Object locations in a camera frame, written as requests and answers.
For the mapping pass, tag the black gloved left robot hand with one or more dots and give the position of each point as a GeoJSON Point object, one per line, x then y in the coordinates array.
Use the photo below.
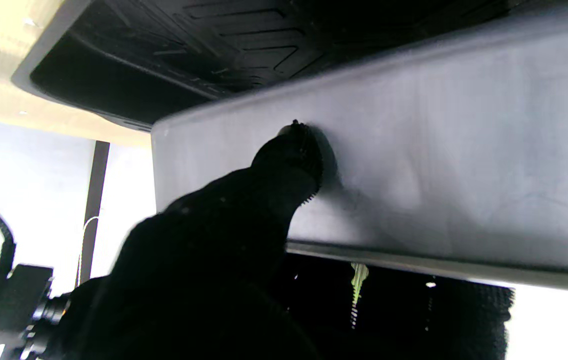
{"type": "Point", "coordinates": [204, 280]}

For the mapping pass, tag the silver rectangular baking pan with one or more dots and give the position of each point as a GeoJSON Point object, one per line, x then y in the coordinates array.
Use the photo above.
{"type": "Point", "coordinates": [439, 165]}

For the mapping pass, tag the dark vertical post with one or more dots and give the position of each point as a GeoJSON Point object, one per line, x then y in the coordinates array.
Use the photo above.
{"type": "Point", "coordinates": [96, 200]}

